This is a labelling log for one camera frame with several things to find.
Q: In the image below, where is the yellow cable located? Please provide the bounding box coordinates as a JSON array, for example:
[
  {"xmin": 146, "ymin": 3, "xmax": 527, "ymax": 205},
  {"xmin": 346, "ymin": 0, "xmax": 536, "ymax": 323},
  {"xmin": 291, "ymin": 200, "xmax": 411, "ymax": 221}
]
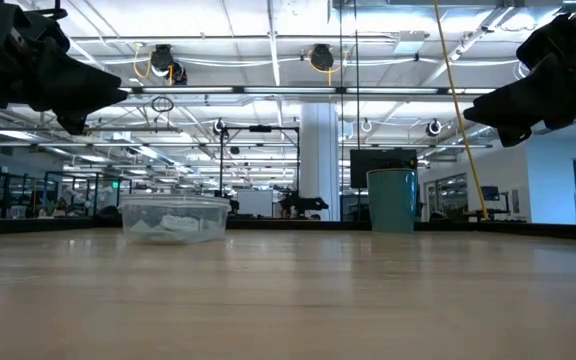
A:
[{"xmin": 432, "ymin": 0, "xmax": 492, "ymax": 221}]

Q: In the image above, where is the clear plastic container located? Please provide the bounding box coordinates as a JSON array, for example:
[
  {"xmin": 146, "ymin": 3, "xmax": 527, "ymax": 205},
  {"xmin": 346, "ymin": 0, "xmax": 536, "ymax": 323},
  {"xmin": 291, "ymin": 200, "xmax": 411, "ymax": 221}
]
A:
[{"xmin": 119, "ymin": 194, "xmax": 233, "ymax": 246}]

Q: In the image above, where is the black hanging cable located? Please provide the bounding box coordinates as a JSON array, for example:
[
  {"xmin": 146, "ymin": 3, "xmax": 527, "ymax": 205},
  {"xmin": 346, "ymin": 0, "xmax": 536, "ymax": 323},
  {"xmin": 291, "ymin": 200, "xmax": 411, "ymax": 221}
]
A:
[
  {"xmin": 353, "ymin": 0, "xmax": 361, "ymax": 151},
  {"xmin": 338, "ymin": 0, "xmax": 344, "ymax": 221}
]

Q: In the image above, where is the black table frame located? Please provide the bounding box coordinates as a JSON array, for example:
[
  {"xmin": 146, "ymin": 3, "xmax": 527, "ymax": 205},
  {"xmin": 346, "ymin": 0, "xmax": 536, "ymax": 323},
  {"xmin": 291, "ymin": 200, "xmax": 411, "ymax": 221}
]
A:
[{"xmin": 0, "ymin": 215, "xmax": 576, "ymax": 242}]

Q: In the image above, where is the white building column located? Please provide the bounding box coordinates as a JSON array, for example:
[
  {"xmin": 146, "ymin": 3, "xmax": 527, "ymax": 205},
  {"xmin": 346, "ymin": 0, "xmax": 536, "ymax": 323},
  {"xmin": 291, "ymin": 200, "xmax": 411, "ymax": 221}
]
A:
[{"xmin": 299, "ymin": 102, "xmax": 342, "ymax": 222}]

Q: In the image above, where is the teal cup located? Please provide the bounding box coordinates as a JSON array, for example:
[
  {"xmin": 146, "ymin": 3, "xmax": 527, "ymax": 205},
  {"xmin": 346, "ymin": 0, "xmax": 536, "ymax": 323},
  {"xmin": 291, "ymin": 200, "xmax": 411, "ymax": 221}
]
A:
[{"xmin": 366, "ymin": 168, "xmax": 418, "ymax": 234}]

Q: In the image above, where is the white panel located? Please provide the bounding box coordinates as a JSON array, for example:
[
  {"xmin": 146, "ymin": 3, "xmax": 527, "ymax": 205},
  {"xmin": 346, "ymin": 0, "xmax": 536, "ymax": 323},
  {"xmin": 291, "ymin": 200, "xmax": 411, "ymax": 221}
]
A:
[{"xmin": 236, "ymin": 189, "xmax": 275, "ymax": 218}]

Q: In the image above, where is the black monitor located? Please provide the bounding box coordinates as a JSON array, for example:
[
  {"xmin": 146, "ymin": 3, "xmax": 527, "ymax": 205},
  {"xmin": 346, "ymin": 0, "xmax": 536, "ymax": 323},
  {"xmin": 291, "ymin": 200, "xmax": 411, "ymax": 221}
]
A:
[{"xmin": 349, "ymin": 148, "xmax": 419, "ymax": 190}]

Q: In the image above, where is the long ceiling light strip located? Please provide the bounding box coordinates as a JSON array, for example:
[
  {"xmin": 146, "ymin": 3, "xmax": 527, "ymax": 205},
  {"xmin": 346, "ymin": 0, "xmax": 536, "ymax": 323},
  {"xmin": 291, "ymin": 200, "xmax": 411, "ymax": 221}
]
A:
[{"xmin": 117, "ymin": 85, "xmax": 497, "ymax": 96}]

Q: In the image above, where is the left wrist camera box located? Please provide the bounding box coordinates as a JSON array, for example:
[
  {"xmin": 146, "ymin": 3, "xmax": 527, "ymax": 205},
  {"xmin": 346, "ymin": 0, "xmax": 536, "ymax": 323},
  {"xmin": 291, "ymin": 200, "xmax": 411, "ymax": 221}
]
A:
[{"xmin": 0, "ymin": 18, "xmax": 20, "ymax": 52}]

